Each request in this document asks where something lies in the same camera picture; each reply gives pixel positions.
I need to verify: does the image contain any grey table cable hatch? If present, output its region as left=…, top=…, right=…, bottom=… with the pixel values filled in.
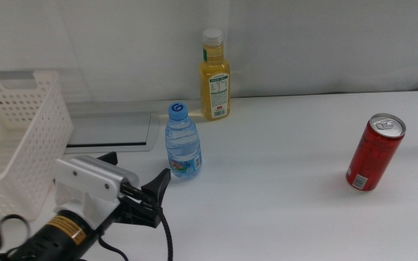
left=65, top=111, right=161, bottom=154

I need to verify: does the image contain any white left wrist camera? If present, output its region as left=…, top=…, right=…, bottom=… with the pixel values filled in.
left=54, top=154, right=141, bottom=230

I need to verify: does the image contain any white perforated plastic basket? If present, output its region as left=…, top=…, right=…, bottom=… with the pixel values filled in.
left=0, top=70, right=74, bottom=221

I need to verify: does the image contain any white backdrop cloth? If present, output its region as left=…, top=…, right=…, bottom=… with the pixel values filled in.
left=0, top=0, right=418, bottom=104

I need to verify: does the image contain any thin black cable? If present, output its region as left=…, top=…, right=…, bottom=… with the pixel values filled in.
left=98, top=235, right=130, bottom=261

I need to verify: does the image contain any yellow juice bottle white cap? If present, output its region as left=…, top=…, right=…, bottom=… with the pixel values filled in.
left=198, top=28, right=231, bottom=121

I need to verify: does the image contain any small water bottle blue cap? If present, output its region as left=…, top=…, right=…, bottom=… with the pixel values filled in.
left=164, top=101, right=203, bottom=179

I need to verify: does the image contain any red drink can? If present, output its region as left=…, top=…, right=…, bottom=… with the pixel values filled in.
left=345, top=112, right=407, bottom=192

